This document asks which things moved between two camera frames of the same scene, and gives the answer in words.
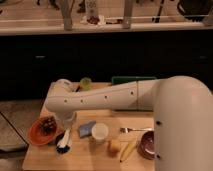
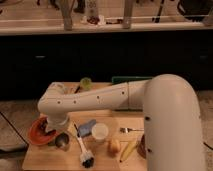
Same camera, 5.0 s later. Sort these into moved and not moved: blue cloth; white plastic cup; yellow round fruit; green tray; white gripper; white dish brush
Moved: white dish brush; white gripper
Not moved: green tray; yellow round fruit; white plastic cup; blue cloth
